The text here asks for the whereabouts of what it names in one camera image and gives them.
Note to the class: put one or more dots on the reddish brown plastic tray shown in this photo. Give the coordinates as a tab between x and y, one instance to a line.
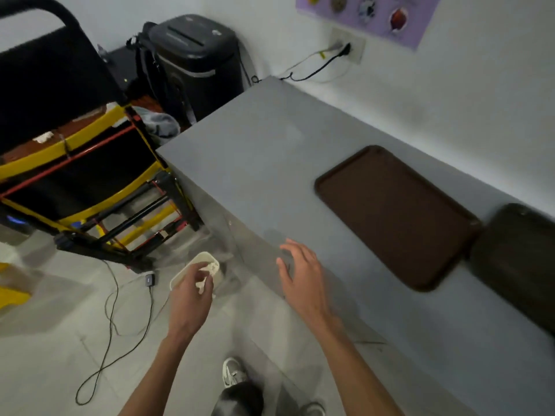
394	212

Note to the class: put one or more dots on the person's right hand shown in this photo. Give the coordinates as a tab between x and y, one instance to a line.
308	290

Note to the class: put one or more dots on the person's left forearm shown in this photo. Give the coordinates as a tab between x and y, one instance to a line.
156	381

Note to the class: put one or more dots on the person's right white shoe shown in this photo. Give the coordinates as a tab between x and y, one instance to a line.
313	410

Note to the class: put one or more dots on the dark brown plastic tray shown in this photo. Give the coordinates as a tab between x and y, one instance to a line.
518	259

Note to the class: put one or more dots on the person's left fingers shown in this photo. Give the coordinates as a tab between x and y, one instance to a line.
203	277

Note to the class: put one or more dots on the small black adapter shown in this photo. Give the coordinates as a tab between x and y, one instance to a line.
149	279

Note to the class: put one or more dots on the purple wall poster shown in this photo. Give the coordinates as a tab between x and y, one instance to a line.
377	12

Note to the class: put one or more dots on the black yellow folding cart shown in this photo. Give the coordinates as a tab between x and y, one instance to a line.
65	168

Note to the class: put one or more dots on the person's left white shoe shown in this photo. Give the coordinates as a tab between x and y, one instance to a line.
233	372

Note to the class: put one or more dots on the black paper shredder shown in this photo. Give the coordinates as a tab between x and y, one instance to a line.
195	64

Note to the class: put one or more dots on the yellow floor object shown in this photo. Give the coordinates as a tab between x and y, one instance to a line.
11	294

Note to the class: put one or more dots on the person's white shoe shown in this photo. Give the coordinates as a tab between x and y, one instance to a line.
233	372
313	410

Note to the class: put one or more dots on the person's right forearm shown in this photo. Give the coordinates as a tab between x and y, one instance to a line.
355	372

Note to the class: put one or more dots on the black box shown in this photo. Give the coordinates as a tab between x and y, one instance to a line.
121	67

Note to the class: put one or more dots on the person's left hand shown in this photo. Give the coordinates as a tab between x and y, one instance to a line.
187	307

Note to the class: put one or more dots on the white wall outlet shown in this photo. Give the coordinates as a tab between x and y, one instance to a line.
356	49

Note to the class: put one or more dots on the person's dark trouser leg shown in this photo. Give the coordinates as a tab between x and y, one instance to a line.
238	400

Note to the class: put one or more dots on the white plastic container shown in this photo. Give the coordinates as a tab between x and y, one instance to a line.
203	260

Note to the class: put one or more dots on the person's right thumb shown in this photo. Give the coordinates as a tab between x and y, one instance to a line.
284	275

